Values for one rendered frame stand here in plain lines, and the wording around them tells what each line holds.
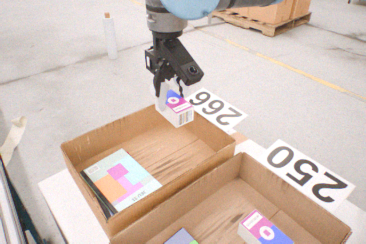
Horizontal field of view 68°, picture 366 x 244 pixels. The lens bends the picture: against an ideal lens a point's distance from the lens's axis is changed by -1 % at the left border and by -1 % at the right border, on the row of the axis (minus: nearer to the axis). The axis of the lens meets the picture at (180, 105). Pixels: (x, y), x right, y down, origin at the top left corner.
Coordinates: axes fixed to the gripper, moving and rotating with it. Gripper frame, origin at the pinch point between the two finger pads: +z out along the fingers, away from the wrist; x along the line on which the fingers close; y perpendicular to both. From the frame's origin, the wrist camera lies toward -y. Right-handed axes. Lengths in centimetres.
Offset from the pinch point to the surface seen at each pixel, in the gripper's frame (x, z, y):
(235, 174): -7.4, 15.9, -17.6
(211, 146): -10.1, 17.0, -5.3
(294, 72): -209, 95, 83
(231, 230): 3.9, 17.4, -27.9
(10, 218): 44.2, 18.9, 6.3
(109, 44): -70, 79, 223
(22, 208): 47, 59, 44
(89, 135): 19.9, 9.8, 12.9
